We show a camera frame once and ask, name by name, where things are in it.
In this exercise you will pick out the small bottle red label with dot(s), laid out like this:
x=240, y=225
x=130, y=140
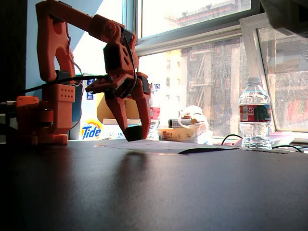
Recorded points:
x=154, y=113

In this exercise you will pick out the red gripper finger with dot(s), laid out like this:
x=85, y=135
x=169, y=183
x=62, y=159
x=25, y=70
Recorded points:
x=119, y=113
x=145, y=115

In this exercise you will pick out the Tide detergent box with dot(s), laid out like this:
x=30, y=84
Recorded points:
x=91, y=132

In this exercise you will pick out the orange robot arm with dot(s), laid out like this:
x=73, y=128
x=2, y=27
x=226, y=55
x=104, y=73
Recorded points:
x=53, y=36

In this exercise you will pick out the clear plastic water bottle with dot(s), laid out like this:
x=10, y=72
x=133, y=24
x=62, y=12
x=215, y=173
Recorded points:
x=255, y=130

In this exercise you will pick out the white framed window screen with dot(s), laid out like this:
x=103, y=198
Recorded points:
x=250, y=48

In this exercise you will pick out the dark tin container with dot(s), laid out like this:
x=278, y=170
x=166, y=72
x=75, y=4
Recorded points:
x=173, y=123

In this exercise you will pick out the brown cardboard piece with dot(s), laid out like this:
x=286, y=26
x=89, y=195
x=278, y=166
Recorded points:
x=103, y=110

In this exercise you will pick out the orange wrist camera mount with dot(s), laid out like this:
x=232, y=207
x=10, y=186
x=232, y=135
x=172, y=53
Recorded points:
x=98, y=85

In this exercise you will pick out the green cube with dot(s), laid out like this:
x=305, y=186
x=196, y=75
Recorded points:
x=134, y=134

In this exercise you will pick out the flat printed cardboard box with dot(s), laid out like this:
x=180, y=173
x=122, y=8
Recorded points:
x=175, y=134

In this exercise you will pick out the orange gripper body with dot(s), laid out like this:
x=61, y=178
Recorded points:
x=125, y=85

